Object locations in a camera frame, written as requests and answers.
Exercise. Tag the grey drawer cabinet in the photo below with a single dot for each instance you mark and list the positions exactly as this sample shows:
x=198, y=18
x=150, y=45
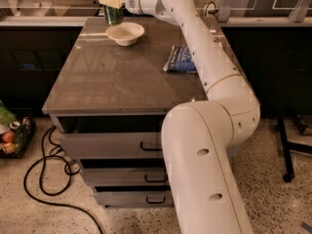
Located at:
x=101, y=78

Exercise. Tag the green bag in basket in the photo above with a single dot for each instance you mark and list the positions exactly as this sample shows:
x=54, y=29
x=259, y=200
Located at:
x=6, y=116

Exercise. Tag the orange fruit in basket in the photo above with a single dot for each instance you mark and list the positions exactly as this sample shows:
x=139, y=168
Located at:
x=8, y=137

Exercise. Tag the blue chip bag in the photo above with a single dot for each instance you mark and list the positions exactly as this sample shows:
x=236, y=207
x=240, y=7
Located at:
x=180, y=60

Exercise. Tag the grey drawer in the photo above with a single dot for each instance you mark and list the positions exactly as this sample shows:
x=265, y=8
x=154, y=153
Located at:
x=137, y=196
x=122, y=172
x=112, y=136

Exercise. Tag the black wire fruit basket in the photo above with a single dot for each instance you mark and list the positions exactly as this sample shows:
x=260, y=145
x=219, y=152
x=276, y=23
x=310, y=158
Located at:
x=24, y=131

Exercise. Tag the top grey drawer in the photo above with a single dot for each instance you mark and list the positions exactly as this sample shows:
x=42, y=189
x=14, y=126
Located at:
x=112, y=136

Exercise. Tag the green soda can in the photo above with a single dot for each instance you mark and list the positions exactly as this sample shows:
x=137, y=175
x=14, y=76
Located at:
x=112, y=15

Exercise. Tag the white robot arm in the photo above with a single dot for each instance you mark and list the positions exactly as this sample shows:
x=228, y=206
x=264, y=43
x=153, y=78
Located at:
x=198, y=136

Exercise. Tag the middle grey drawer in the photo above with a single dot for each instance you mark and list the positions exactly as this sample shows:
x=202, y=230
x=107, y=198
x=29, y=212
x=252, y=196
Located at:
x=122, y=172

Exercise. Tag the black stand with wheel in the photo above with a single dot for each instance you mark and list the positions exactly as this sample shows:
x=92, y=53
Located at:
x=287, y=147

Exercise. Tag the bottom grey drawer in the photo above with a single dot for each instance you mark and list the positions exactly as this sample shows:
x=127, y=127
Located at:
x=137, y=196

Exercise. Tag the white paper bowl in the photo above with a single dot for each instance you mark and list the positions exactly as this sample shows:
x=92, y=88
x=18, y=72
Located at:
x=125, y=34

